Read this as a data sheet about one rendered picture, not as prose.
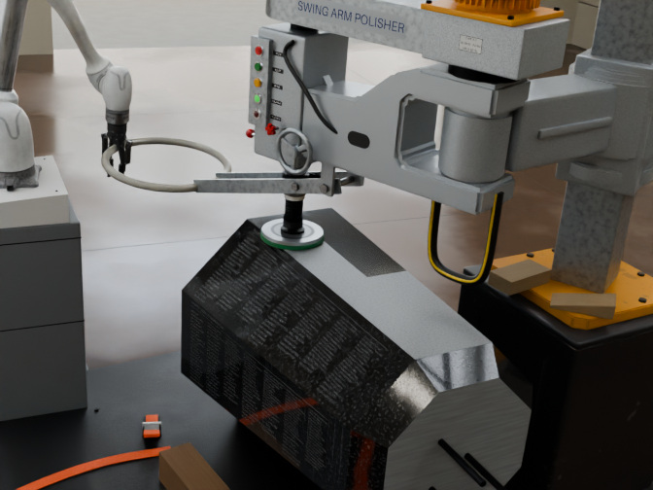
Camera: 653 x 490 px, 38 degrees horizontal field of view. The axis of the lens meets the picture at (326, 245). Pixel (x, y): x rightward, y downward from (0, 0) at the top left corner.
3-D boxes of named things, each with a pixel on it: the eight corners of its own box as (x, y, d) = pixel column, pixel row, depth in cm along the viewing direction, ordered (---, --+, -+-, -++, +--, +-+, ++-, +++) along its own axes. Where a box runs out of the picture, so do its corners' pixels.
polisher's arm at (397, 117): (508, 233, 280) (534, 70, 261) (467, 255, 264) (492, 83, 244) (321, 168, 322) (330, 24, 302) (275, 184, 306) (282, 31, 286)
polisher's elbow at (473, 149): (469, 157, 284) (478, 94, 276) (517, 177, 270) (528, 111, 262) (423, 167, 273) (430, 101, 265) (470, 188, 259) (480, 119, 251)
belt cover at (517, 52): (561, 80, 259) (570, 18, 252) (515, 94, 241) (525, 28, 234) (299, 19, 314) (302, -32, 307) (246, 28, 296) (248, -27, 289)
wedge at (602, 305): (613, 306, 309) (616, 293, 307) (612, 320, 300) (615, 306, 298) (551, 295, 314) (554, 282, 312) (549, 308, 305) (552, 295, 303)
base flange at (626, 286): (584, 250, 361) (586, 238, 359) (685, 306, 322) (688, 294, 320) (483, 270, 338) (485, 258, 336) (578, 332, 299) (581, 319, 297)
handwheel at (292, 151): (327, 174, 298) (331, 128, 292) (307, 182, 290) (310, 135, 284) (292, 162, 306) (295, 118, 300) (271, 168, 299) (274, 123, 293)
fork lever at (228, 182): (370, 183, 309) (367, 168, 308) (332, 196, 295) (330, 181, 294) (226, 183, 355) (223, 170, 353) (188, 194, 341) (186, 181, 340)
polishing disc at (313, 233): (329, 227, 332) (329, 224, 332) (313, 250, 313) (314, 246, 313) (272, 217, 337) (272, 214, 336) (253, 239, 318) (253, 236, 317)
